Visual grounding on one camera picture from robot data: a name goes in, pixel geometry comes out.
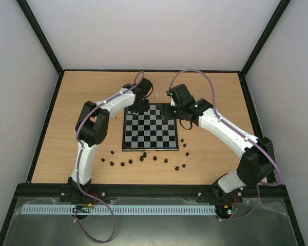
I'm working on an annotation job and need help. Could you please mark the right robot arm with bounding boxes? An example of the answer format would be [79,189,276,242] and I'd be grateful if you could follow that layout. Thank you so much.
[161,84,274,201]

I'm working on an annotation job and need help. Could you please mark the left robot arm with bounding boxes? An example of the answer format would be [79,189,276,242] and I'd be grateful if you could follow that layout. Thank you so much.
[67,77,153,199]

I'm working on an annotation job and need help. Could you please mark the black white chessboard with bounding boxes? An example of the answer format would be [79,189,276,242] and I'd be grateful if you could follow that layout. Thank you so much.
[122,104,179,151]

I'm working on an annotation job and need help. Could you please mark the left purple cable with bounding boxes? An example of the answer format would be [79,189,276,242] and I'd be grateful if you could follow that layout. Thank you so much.
[75,71,145,243]

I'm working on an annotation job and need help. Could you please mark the purple cable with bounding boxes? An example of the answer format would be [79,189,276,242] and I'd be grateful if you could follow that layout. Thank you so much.
[168,69,283,221]
[75,71,145,243]

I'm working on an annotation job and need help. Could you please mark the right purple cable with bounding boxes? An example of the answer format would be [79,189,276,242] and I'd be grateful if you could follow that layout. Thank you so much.
[168,69,283,221]

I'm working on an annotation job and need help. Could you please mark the black aluminium frame rail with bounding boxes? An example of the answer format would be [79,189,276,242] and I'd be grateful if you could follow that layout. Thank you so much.
[15,183,288,203]

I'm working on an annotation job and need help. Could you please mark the grey slotted cable duct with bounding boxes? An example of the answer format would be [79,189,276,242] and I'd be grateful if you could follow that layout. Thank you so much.
[21,204,216,216]

